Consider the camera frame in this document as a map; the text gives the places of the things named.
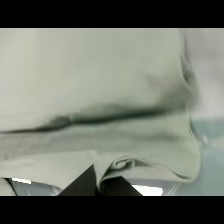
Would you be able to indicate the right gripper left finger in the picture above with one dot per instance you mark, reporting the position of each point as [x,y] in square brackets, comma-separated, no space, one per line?
[82,185]

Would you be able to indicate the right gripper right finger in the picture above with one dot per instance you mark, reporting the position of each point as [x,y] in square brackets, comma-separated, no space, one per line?
[118,187]

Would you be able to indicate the pale grey-green garment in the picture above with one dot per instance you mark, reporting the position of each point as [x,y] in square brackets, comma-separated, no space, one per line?
[93,83]

